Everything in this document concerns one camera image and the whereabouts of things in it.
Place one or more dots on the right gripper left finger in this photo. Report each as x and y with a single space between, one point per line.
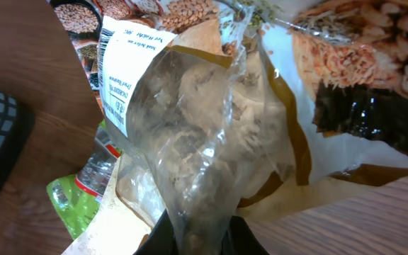
161 240

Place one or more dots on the green snack bag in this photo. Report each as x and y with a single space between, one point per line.
76 198

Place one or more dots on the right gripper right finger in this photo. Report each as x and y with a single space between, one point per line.
240 240

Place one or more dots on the beige cookie bag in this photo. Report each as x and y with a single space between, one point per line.
256 109

